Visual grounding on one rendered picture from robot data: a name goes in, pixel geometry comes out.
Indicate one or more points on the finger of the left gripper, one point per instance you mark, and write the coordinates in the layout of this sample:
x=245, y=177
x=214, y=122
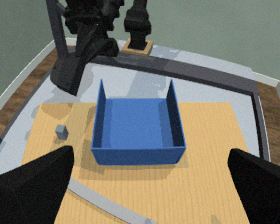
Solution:
x=96, y=47
x=88, y=28

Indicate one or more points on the light grey long flat bar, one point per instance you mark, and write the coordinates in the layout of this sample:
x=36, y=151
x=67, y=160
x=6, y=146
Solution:
x=107, y=205

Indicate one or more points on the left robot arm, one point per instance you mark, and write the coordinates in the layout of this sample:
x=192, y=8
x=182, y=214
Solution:
x=136, y=20

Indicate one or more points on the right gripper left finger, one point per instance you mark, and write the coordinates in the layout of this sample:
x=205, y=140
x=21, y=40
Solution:
x=33, y=193

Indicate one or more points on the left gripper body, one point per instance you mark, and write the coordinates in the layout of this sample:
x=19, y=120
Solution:
x=110, y=11

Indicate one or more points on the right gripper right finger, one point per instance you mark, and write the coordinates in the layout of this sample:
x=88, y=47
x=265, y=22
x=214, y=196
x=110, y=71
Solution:
x=257, y=183

